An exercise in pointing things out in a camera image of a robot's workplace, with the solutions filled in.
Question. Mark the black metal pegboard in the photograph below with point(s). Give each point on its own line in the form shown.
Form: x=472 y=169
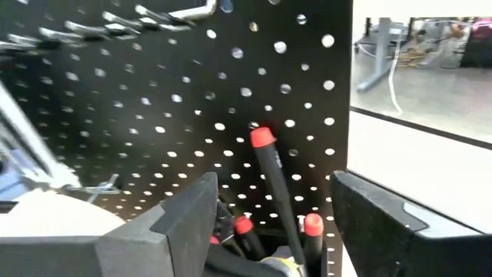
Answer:
x=153 y=77

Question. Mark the small red-tipped tool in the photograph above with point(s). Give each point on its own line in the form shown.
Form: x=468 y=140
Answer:
x=214 y=240

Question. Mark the black red-topped equipment case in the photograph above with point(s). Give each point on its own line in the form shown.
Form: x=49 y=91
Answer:
x=476 y=50

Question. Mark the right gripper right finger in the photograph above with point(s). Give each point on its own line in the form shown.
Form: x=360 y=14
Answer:
x=384 y=238

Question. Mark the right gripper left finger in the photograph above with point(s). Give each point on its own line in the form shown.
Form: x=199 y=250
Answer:
x=184 y=231

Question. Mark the black aluminium table frame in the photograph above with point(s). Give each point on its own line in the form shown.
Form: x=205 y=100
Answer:
x=423 y=129

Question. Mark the black red-capped screwdriver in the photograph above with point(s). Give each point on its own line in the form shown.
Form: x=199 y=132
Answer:
x=250 y=238
x=276 y=173

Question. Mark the grey desk leg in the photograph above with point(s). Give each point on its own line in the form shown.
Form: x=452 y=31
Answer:
x=381 y=54

